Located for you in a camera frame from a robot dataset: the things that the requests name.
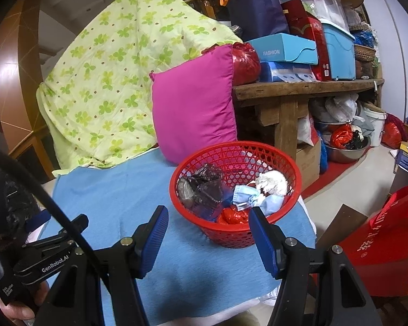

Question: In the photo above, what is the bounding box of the white bucket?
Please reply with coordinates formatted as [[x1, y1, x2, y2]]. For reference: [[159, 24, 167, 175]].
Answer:
[[362, 107, 387, 147]]

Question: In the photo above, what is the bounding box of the whitish plastic-wrapped wad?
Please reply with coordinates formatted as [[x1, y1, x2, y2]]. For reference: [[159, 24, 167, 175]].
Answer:
[[255, 171, 289, 196]]

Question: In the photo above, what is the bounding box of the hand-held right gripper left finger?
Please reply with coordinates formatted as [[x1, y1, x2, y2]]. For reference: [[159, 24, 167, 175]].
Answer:
[[46, 205, 169, 326]]

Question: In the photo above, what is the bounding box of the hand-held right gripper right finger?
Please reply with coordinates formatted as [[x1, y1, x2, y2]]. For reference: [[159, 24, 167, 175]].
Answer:
[[248, 206, 378, 326]]

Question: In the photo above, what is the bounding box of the person's left hand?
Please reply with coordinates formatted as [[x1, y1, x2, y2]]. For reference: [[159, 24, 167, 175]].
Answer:
[[0, 280, 52, 326]]

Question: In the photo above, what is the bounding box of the shiny red plastic bag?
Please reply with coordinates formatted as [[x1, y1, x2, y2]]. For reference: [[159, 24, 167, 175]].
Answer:
[[231, 42, 262, 86]]

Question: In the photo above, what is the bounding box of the wooden table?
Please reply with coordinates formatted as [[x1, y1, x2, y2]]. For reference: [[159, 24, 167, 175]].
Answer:
[[232, 78, 385, 162]]

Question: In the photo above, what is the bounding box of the light blue face mask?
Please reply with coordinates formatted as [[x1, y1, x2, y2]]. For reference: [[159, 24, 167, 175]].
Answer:
[[233, 185, 289, 218]]

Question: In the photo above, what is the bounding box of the red gift bag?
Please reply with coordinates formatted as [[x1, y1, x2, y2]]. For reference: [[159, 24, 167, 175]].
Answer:
[[336, 181, 408, 297]]

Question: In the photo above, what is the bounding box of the blue blanket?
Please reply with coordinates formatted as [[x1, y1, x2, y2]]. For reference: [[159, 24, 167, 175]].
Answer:
[[51, 148, 317, 326]]

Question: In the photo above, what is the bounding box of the brown wooden pillar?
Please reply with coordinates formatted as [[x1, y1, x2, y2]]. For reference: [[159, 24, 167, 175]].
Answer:
[[0, 0, 48, 164]]

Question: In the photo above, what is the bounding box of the red floor mat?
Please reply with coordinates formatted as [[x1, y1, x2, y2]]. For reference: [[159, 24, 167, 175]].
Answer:
[[301, 158, 357, 199]]

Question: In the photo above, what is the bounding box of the tall red box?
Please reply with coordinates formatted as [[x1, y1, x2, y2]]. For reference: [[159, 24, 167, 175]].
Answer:
[[280, 0, 330, 81]]

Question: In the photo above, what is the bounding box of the small red plastic bag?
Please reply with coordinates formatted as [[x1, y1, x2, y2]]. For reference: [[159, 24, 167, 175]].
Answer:
[[218, 207, 255, 225]]

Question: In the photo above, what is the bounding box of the black plastic bag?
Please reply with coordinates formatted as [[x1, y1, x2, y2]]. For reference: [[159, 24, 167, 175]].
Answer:
[[177, 164, 225, 211]]

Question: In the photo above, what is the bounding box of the light blue cardboard box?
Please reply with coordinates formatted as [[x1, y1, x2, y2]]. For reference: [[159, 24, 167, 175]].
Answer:
[[246, 34, 318, 66]]

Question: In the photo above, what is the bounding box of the white plastic bag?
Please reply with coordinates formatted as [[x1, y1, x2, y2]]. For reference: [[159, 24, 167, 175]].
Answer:
[[323, 93, 359, 123]]

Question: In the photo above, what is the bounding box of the green clover print quilt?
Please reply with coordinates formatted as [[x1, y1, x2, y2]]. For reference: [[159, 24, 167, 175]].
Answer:
[[36, 0, 245, 177]]

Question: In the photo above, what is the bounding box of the wicker basket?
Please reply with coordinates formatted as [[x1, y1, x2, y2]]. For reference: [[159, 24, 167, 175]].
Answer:
[[354, 44, 377, 62]]

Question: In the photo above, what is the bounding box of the light blue plastic bin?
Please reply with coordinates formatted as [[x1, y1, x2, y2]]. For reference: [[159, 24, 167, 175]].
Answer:
[[321, 18, 357, 80]]

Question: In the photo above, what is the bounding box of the dark red plastic bag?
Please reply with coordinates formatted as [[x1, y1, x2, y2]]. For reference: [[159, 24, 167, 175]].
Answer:
[[381, 122, 403, 149]]

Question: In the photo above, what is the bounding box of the red plastic mesh basket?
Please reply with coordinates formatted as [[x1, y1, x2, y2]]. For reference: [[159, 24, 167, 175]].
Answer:
[[169, 142, 301, 248]]

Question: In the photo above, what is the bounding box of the black cable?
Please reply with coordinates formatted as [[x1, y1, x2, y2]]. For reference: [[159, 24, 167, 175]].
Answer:
[[0, 148, 104, 279]]

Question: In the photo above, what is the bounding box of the brown wooden board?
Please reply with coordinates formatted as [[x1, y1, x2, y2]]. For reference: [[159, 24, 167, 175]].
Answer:
[[316, 204, 369, 245]]

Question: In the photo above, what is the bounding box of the navy cardboard box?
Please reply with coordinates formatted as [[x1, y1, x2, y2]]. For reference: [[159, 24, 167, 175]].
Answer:
[[394, 149, 408, 172]]

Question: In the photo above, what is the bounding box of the pink pillow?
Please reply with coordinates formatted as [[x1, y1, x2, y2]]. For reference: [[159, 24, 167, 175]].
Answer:
[[149, 44, 239, 166]]

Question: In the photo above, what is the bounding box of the blue and white flat box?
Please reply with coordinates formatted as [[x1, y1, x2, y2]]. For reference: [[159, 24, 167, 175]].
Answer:
[[260, 62, 317, 83]]

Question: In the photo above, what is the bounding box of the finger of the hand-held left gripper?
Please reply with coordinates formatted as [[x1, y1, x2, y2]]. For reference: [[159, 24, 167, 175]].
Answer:
[[24, 209, 52, 233], [49, 214, 89, 243]]

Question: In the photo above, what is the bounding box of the red bag in basin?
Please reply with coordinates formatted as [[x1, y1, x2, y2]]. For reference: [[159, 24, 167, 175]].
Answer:
[[330, 124, 354, 148]]

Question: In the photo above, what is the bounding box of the steel basin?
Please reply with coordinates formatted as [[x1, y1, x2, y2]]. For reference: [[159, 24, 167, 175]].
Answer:
[[321, 132, 371, 164]]

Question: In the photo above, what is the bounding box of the brown cardboard box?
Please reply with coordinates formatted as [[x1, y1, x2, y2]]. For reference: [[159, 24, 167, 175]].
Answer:
[[296, 139, 322, 186]]

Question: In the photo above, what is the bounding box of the navy bag with orange handles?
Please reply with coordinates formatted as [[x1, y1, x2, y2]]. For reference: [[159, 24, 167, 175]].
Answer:
[[219, 0, 291, 41]]

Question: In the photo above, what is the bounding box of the blue plastic bag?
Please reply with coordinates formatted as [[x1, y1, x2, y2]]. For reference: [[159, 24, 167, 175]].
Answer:
[[221, 188, 237, 208]]

